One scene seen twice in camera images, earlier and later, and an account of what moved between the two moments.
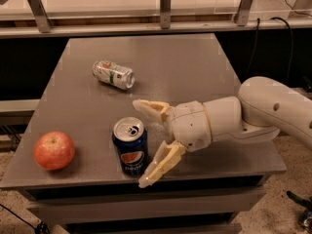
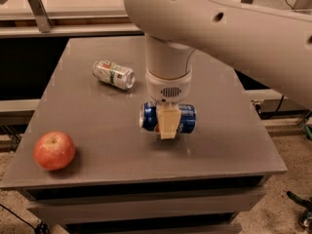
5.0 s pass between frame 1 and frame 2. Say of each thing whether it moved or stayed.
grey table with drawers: stayed
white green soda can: stayed
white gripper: moved
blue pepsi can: moved
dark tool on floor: stayed
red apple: stayed
